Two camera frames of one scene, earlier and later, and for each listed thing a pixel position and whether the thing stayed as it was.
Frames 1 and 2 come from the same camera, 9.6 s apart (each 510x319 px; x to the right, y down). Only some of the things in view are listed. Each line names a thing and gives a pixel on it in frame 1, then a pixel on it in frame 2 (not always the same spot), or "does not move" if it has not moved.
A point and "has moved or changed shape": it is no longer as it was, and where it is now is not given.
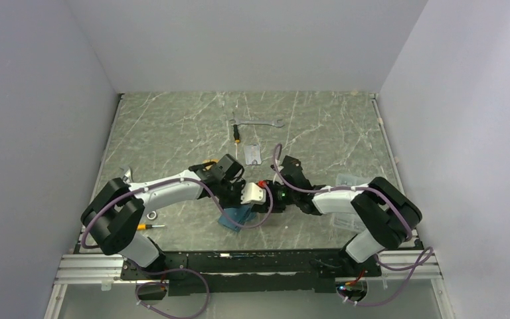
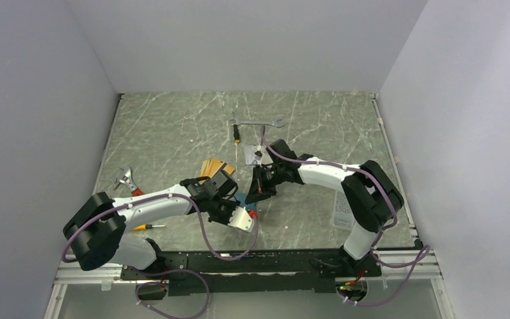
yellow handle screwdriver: (144, 226) does not move
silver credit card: (252, 152) does not move
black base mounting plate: (250, 272) does not move
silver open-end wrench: (274, 123) does not move
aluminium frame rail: (95, 270) does not move
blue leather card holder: (242, 215) has moved or changed shape
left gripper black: (237, 201) → (225, 220)
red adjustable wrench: (127, 176) does not move
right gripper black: (275, 207) → (259, 190)
